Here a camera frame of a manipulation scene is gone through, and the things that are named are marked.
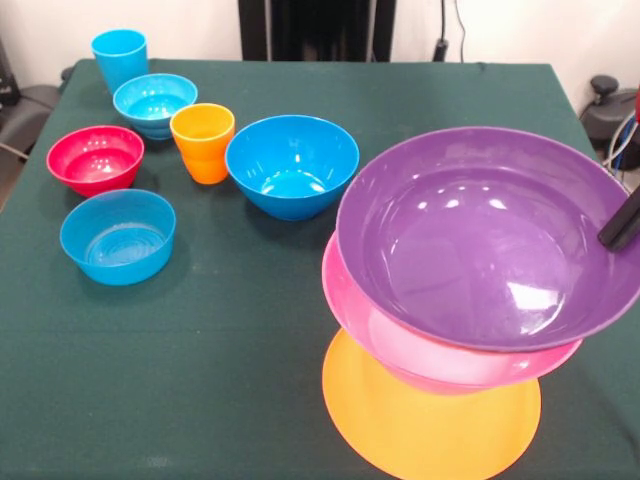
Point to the large pink bowl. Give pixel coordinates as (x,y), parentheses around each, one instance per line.
(400,350)

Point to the dark green tablecloth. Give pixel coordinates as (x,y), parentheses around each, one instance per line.
(200,350)

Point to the blue cup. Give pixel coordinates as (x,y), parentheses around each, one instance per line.
(120,60)

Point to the translucent blue bowl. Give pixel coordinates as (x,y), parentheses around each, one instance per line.
(117,240)

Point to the small ribbed cyan bowl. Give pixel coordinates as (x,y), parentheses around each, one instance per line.
(150,100)

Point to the orange cup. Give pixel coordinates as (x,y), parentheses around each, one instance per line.
(202,155)

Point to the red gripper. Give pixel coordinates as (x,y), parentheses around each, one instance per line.
(637,107)

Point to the large orange bowl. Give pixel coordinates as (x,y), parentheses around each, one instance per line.
(430,435)

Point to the purple bowl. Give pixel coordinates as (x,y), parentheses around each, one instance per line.
(475,250)

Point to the small crimson bowl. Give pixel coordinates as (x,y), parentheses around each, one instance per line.
(95,160)

